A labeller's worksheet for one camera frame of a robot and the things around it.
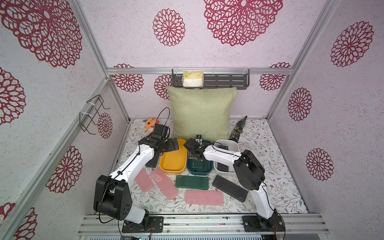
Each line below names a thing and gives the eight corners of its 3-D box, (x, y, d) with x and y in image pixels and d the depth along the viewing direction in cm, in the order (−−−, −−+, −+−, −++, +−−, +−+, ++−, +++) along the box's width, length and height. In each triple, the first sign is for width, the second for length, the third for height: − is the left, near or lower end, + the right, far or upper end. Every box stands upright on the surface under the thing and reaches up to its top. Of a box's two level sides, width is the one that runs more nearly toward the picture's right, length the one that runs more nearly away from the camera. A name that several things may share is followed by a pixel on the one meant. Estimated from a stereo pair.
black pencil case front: (211, 185, 88) (212, 183, 86) (216, 176, 92) (216, 174, 90) (243, 203, 82) (245, 201, 80) (247, 192, 86) (248, 190, 83)
